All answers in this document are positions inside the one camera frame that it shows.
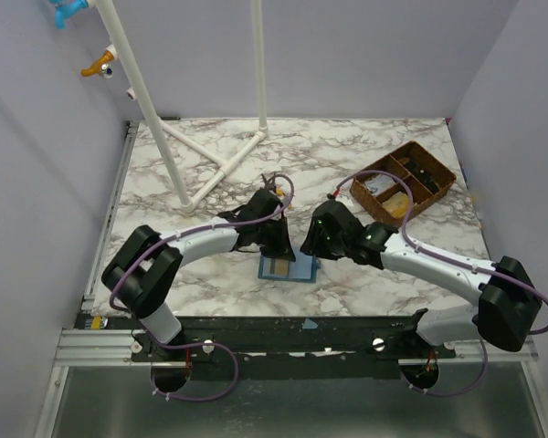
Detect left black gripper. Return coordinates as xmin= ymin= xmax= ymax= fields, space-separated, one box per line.
xmin=255 ymin=217 xmax=296 ymax=262

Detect gold VIP credit card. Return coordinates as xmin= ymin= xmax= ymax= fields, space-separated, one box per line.
xmin=263 ymin=258 xmax=290 ymax=277

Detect blue card holder wallet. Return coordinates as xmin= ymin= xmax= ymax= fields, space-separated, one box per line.
xmin=258 ymin=253 xmax=320 ymax=283

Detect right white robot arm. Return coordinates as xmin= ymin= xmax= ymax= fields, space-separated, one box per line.
xmin=300 ymin=199 xmax=541 ymax=358

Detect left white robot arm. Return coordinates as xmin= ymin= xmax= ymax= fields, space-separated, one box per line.
xmin=101 ymin=189 xmax=296 ymax=360

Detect white packets in basket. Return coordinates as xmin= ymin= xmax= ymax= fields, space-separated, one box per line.
xmin=364 ymin=174 xmax=396 ymax=196

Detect yellow item in basket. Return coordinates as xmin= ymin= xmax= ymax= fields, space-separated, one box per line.
xmin=382 ymin=192 xmax=415 ymax=219

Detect black item in basket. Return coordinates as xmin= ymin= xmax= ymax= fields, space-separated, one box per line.
xmin=399 ymin=158 xmax=439 ymax=194

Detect brown woven basket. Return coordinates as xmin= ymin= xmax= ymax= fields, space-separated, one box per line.
xmin=350 ymin=141 xmax=456 ymax=227

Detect orange brass tap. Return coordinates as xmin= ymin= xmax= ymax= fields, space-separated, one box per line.
xmin=80 ymin=44 xmax=117 ymax=78

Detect yellow handled pliers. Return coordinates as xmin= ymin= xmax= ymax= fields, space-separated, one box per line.
xmin=260 ymin=173 xmax=288 ymax=202

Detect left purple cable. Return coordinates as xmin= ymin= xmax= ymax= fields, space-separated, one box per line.
xmin=108 ymin=172 xmax=296 ymax=403

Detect purple cable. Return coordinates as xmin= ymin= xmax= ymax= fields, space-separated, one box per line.
xmin=108 ymin=172 xmax=296 ymax=403
xmin=328 ymin=169 xmax=548 ymax=397

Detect white PVC pipe frame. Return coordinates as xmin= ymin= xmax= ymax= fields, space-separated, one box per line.
xmin=89 ymin=1 xmax=269 ymax=213

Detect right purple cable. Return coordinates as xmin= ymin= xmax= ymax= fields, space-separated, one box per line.
xmin=328 ymin=169 xmax=548 ymax=397

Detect aluminium extrusion rail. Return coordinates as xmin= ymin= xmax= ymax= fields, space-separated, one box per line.
xmin=54 ymin=323 xmax=541 ymax=366

